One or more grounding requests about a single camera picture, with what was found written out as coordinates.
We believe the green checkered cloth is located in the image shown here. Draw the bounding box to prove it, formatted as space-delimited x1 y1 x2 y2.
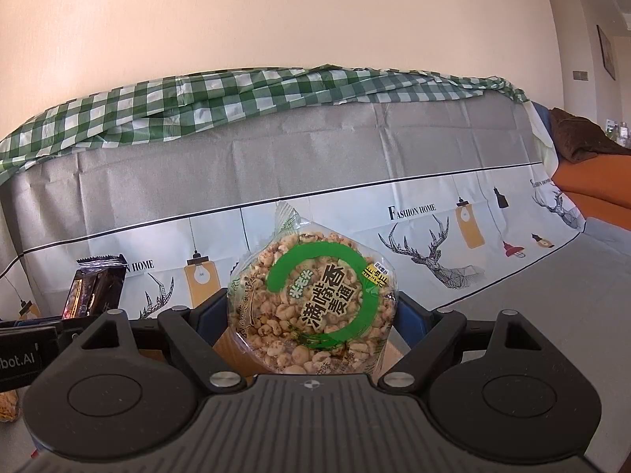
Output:
1 65 527 182

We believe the brown cardboard box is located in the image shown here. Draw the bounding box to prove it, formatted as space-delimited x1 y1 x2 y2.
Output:
211 330 403 382

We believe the round puffed grain snack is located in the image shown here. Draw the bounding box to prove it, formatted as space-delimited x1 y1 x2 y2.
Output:
227 203 398 353

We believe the dark chocolate biscuit pack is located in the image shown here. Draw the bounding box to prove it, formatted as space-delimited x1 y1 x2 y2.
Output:
62 254 127 319

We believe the framed wall picture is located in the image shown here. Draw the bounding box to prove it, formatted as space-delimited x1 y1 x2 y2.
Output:
597 26 616 80

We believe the orange cushion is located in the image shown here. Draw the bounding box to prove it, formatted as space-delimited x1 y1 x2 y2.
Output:
552 155 631 231

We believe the wall switch plate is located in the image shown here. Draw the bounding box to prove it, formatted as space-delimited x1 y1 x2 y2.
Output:
572 71 588 81

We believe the grey printed sofa cover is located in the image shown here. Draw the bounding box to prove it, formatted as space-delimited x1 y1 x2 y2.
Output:
1 94 630 467

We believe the brown blanket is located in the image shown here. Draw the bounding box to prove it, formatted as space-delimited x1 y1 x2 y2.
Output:
550 108 630 164

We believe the clear bag of crackers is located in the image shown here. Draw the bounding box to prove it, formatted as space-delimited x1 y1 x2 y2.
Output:
0 390 21 423

